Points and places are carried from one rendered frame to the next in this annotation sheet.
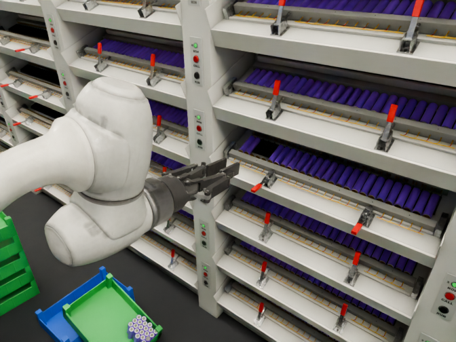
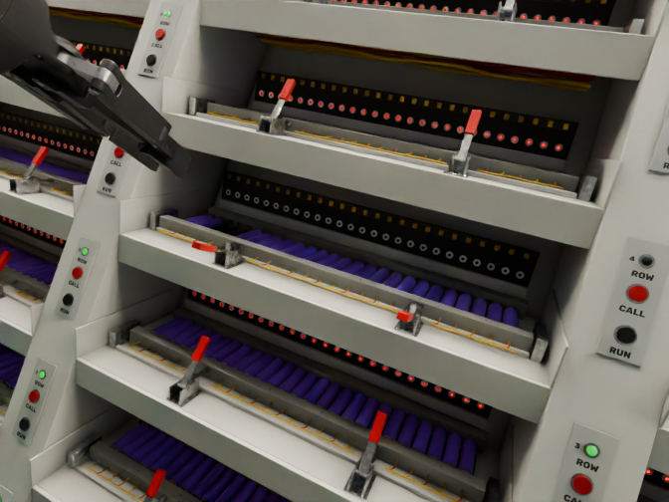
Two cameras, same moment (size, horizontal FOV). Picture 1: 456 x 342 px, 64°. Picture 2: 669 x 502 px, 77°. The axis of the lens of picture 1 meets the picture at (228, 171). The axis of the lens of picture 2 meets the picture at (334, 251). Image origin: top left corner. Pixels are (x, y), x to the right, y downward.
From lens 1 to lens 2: 54 cm
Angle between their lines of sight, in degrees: 38
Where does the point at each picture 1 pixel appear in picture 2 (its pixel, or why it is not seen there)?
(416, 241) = (507, 364)
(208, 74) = (173, 59)
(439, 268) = (557, 412)
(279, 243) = (211, 409)
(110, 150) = not seen: outside the picture
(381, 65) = (467, 41)
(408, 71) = (507, 49)
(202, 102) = not seen: hidden behind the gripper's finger
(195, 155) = (90, 208)
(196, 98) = not seen: hidden behind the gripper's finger
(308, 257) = (270, 439)
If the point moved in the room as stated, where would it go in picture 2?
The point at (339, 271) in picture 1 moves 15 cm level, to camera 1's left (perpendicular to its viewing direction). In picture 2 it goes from (334, 468) to (214, 450)
